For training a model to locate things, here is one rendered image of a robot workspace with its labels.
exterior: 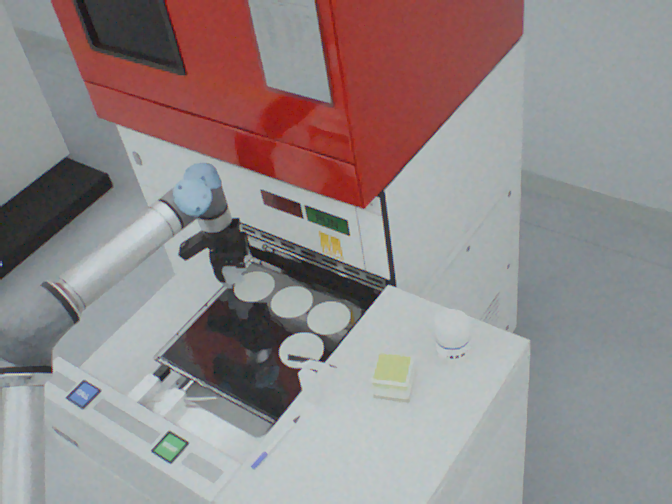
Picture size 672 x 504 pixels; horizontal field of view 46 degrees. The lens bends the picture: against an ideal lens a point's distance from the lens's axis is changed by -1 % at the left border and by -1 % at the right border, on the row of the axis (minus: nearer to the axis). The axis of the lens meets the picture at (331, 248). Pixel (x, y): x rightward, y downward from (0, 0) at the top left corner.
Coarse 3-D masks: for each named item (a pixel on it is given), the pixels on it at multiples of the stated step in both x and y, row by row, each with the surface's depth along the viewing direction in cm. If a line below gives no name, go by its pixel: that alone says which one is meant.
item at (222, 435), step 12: (156, 396) 178; (192, 408) 174; (180, 420) 172; (192, 420) 172; (204, 420) 172; (216, 420) 171; (192, 432) 170; (204, 432) 169; (216, 432) 169; (228, 432) 169; (240, 432) 168; (216, 444) 167; (228, 444) 166; (240, 444) 166; (240, 456) 164
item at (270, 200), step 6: (264, 198) 188; (270, 198) 187; (276, 198) 185; (270, 204) 188; (276, 204) 187; (282, 204) 185; (288, 204) 184; (294, 204) 182; (282, 210) 187; (288, 210) 185; (294, 210) 184; (300, 216) 184
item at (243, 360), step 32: (224, 320) 189; (256, 320) 188; (288, 320) 186; (352, 320) 184; (192, 352) 183; (224, 352) 182; (256, 352) 181; (224, 384) 175; (256, 384) 174; (288, 384) 173
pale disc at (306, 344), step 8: (296, 336) 182; (304, 336) 182; (312, 336) 182; (288, 344) 181; (296, 344) 181; (304, 344) 180; (312, 344) 180; (320, 344) 180; (280, 352) 180; (288, 352) 179; (296, 352) 179; (304, 352) 179; (312, 352) 178; (320, 352) 178; (288, 360) 178
